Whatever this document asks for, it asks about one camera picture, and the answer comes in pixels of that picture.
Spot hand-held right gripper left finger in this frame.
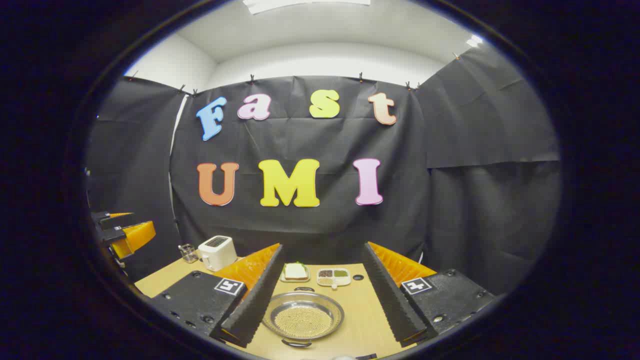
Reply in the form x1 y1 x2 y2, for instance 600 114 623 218
149 243 286 349

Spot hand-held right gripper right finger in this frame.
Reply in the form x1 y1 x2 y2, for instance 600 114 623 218
361 241 496 348

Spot steel pot with black handles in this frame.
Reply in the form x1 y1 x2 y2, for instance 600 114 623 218
261 286 346 348

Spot white sandwich plate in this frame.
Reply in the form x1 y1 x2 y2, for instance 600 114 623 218
280 263 311 284

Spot pile of soybeans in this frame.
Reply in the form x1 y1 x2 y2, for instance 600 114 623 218
274 305 334 339

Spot white divided dish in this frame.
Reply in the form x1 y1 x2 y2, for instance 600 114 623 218
316 268 352 290

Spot white toaster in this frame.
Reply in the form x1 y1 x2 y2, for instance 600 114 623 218
198 235 238 272

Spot black backdrop cloth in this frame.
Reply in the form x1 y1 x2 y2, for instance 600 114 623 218
85 45 562 296

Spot ceiling light panel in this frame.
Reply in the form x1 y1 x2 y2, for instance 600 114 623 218
243 0 372 15

